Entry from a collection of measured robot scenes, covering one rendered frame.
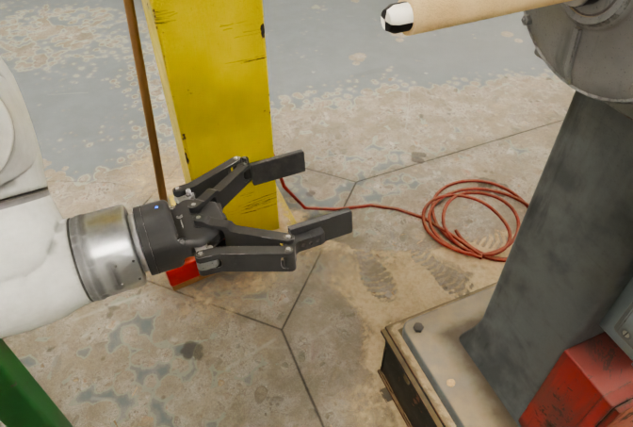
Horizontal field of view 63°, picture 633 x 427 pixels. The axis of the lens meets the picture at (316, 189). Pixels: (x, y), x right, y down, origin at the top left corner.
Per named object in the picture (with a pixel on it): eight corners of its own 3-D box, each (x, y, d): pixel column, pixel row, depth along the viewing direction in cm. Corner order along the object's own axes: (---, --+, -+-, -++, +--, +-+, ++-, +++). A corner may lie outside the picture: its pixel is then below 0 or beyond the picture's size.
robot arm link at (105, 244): (100, 320, 52) (159, 300, 54) (69, 254, 47) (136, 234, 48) (94, 263, 59) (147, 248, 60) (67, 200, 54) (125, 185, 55)
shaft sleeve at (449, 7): (556, -8, 50) (567, -42, 48) (579, 5, 48) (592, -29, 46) (394, 25, 45) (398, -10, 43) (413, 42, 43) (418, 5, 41)
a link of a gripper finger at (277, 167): (253, 186, 64) (251, 183, 65) (305, 171, 66) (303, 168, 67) (251, 165, 62) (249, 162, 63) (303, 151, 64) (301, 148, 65)
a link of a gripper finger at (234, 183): (202, 237, 57) (192, 234, 58) (254, 183, 66) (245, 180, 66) (196, 208, 55) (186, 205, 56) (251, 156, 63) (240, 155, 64)
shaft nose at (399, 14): (397, 24, 44) (400, -4, 43) (411, 36, 43) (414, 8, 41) (377, 27, 44) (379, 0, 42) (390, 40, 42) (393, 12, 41)
